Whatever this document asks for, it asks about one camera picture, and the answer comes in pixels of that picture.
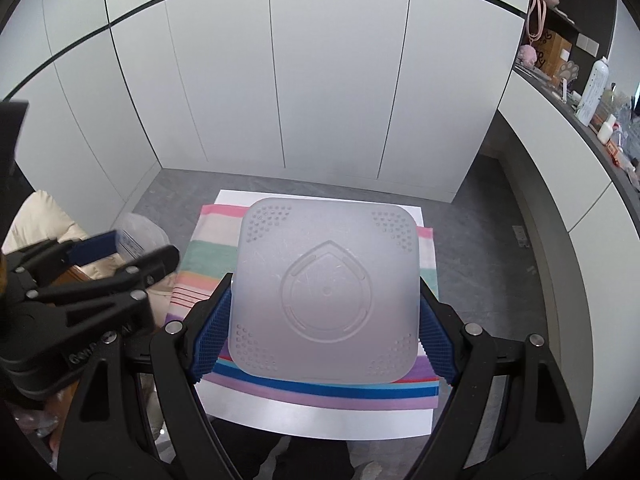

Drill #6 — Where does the translucent square plastic container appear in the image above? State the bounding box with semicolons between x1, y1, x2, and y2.
228;197;420;386

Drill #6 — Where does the clear oval contact lens case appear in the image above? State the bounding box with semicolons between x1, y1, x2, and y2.
114;212;170;261

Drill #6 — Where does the cream padded chair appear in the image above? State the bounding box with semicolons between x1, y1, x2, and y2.
2;190;177;326

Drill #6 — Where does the striped colourful towel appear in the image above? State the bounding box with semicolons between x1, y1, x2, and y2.
168;197;439;411

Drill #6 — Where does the white spray bottle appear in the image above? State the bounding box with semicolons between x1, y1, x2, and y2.
576;56;610;127

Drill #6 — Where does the pink plush toy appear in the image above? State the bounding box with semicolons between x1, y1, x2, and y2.
516;44;537;70

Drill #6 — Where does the brown box on shelf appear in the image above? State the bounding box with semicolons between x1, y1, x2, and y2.
533;28;573;77

